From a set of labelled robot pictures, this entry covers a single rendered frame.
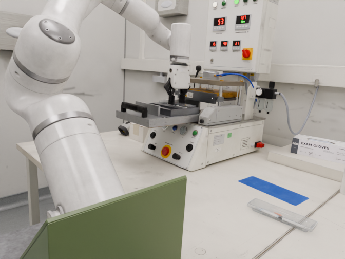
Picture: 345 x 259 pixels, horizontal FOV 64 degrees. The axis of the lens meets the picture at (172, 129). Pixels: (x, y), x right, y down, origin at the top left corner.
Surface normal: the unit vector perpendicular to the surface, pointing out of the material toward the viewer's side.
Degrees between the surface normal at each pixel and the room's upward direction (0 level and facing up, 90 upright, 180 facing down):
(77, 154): 48
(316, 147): 90
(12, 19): 90
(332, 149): 88
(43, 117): 64
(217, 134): 90
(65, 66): 123
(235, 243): 0
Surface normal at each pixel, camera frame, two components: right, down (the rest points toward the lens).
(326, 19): -0.73, 0.11
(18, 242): 0.06, -0.97
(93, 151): 0.61, -0.56
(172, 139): -0.64, -0.32
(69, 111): 0.42, -0.55
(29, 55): -0.29, 0.41
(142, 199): 0.69, 0.20
